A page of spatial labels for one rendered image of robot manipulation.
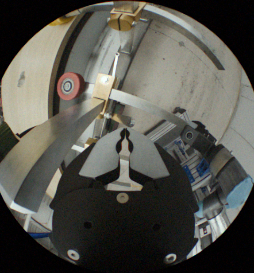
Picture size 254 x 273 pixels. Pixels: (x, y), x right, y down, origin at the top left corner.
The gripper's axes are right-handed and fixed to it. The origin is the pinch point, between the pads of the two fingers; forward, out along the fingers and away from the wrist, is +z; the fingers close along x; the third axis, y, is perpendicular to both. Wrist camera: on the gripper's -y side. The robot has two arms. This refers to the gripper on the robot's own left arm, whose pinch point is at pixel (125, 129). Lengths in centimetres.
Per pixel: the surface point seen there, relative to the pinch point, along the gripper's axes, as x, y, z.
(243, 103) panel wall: 286, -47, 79
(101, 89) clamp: -6.5, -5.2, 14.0
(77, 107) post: -8.0, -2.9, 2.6
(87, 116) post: -6.2, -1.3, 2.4
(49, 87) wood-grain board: -23.5, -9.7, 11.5
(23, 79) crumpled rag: -40.6, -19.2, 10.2
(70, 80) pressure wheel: -14.2, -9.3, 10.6
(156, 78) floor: 37, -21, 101
